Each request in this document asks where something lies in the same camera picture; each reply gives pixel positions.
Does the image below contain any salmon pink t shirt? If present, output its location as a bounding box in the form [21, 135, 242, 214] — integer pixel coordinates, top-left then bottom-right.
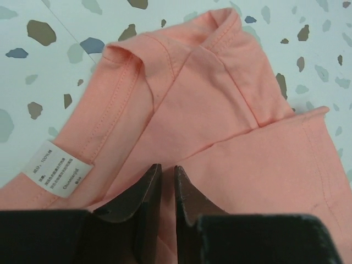
[1, 8, 351, 263]

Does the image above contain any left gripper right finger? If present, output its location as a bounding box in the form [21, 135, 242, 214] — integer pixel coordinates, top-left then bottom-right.
[174, 166, 228, 264]

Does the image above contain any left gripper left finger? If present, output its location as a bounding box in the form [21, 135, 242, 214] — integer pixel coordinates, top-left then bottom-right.
[93, 164, 162, 263]

